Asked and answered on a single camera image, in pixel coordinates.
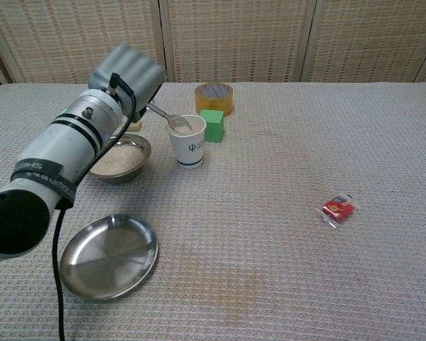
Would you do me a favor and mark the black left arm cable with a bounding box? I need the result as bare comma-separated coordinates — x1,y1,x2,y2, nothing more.
53,72,136,341

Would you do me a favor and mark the green cube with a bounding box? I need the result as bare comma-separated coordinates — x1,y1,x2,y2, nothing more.
200,109,225,143

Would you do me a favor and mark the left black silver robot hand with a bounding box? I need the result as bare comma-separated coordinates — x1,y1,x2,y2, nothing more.
87,44,167,121

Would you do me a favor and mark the brown packing tape roll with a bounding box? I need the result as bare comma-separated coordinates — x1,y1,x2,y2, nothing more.
194,83,234,117

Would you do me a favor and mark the woven bamboo folding screen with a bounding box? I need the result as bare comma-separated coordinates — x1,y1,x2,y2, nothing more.
0,0,426,85

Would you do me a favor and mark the steel plate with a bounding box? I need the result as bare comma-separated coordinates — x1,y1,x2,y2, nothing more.
59,213,159,303

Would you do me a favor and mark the beige woven tablecloth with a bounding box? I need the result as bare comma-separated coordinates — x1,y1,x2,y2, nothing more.
0,82,426,341

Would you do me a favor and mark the white paper cup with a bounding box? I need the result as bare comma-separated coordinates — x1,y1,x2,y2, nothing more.
165,114,207,170

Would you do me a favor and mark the metal spoon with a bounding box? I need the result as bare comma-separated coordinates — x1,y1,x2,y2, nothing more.
147,102,192,135

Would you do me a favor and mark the red snack packet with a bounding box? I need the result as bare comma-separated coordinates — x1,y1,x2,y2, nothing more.
315,191,361,229

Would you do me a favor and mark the steel bowl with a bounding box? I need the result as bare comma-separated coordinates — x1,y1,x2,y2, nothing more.
88,134,153,185

